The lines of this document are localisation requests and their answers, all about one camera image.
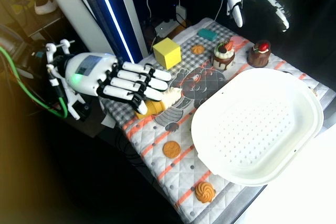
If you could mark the brown cupcake with cherry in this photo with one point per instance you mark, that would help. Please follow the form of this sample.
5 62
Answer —
258 56

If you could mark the large swirl toy cookie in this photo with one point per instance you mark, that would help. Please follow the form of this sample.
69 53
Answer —
205 192

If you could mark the white post with blue light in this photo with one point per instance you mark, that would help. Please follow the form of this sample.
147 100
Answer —
78 11

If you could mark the white power strip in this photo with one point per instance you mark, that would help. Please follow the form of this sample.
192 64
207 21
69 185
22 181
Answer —
165 27

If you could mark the white paper sheet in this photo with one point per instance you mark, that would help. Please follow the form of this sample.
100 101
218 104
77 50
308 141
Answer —
108 121

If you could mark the pink round toy cookie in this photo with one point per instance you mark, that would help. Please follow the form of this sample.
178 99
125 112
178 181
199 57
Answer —
239 41

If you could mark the yellow toy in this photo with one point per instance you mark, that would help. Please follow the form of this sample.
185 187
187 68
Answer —
172 96

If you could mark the grey quilt with bear print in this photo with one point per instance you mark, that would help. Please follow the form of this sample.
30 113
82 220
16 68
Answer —
183 166

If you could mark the round toy biscuit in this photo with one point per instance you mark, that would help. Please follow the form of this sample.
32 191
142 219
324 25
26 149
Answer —
172 149

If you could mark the small flower toy cookie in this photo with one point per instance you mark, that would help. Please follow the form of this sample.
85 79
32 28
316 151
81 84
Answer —
197 49

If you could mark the teal rectangular block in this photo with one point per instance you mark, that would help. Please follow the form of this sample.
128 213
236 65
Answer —
207 34

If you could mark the white toy cake with strawberry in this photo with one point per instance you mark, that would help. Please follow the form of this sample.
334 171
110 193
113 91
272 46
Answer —
223 57

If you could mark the yellow cube block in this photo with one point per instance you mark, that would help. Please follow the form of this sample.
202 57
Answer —
166 53

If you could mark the white power adapter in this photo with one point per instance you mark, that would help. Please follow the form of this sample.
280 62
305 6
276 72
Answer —
181 12

